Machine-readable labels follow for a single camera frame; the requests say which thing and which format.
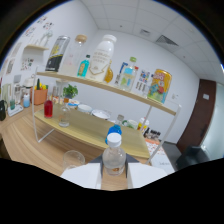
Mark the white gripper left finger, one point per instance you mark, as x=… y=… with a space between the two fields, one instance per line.
x=85 y=175

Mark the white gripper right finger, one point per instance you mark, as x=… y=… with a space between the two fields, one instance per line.
x=143 y=175

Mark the clear bottle red label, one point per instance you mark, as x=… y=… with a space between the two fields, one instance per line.
x=114 y=160

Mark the green cup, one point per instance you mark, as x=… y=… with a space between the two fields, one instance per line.
x=12 y=104

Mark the clear drinking glass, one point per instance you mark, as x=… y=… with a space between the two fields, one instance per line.
x=73 y=160

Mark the white booklet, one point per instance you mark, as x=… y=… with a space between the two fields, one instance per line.
x=163 y=164

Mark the orange patterned mat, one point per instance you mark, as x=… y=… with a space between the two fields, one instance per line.
x=154 y=146

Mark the two-tier wooden shelf rack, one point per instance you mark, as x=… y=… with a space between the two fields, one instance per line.
x=90 y=130

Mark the black armchair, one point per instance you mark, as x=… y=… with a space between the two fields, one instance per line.
x=191 y=158

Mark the green white mug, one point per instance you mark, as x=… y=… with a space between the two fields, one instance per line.
x=131 y=124

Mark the clear bottle orange cap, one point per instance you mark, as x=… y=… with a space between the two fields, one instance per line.
x=64 y=116

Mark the wide white bowl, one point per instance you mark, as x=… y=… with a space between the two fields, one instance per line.
x=101 y=114

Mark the small white bowl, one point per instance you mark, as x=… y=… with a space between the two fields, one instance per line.
x=85 y=109

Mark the colourful rimmed bowl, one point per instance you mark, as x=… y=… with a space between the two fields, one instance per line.
x=73 y=104

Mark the red liquid bottle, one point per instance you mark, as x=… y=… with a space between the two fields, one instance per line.
x=48 y=108

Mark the brown door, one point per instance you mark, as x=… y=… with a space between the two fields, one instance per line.
x=198 y=113

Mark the green potted plant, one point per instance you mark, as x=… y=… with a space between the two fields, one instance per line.
x=70 y=91

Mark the yellow colourful drink can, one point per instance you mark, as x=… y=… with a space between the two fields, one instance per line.
x=159 y=86

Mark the orange storage basket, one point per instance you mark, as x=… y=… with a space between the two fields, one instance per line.
x=40 y=96

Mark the white tray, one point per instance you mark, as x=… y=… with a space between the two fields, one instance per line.
x=16 y=111

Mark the pale blue plastic bottle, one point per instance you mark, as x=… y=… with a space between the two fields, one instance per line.
x=26 y=101

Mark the clear bottle green cap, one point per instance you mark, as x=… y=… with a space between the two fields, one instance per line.
x=128 y=78

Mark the black kettle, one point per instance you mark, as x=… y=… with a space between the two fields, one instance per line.
x=2 y=110

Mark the small teal bottle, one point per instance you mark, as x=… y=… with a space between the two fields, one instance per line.
x=83 y=68

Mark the white toaster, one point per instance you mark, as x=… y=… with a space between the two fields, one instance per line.
x=29 y=82

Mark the large white milk bottle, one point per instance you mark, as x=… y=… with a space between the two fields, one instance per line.
x=100 y=60

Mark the tall glass jar cork lid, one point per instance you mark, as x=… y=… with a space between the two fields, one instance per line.
x=74 y=56

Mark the slatted ceiling air vent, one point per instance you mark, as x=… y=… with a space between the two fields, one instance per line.
x=167 y=40

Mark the white ornament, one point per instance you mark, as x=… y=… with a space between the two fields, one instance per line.
x=46 y=38

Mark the small square ceiling vent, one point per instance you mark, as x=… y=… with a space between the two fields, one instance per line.
x=144 y=32

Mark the multicoloured wall poster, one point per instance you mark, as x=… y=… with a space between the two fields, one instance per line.
x=144 y=77

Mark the blue wall poster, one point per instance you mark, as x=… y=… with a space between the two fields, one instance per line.
x=119 y=71

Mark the small colourful wall print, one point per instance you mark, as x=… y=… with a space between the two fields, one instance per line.
x=26 y=64

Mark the wooden wall shelf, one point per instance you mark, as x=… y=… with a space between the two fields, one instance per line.
x=35 y=47

